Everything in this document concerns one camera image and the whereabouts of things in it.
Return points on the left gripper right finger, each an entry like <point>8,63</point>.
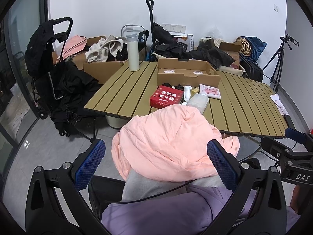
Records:
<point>257,203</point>

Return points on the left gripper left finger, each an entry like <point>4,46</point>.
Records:
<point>54,203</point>

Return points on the pink patterned tissue pack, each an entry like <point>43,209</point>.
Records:
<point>210,92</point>

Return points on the clear plastic jar container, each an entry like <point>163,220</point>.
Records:
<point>199,101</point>

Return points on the red printed box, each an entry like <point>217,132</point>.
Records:
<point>165,96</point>

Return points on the white plastic squeeze bottle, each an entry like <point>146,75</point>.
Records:
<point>187,93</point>

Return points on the papers on table edge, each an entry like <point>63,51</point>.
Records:
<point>281,108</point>

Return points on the purple sweater torso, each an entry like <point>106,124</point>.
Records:
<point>188,213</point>

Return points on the pink quilted jacket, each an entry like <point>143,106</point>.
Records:
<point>168,145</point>

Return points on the black baby stroller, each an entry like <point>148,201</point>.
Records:
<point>60,90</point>

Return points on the blue fabric bag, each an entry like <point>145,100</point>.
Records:
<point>257,46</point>

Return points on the cardboard box right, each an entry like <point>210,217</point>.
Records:
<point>232,49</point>

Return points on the black clothes pile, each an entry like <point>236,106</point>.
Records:
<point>212,54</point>

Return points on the shallow cardboard tray box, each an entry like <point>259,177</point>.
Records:
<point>176,72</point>

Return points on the large cardboard box left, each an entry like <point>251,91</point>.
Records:
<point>101,71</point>

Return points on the beige crumpled garment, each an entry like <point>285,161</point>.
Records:
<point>114,46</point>

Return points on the pink backpack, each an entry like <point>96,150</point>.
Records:
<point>72,46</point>

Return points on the tall white thermos bottle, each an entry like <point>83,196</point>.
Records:
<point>133,52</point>

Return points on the black camera tripod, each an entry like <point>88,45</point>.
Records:
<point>279,54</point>

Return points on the white folding chair frame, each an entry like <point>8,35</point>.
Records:
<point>130,29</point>

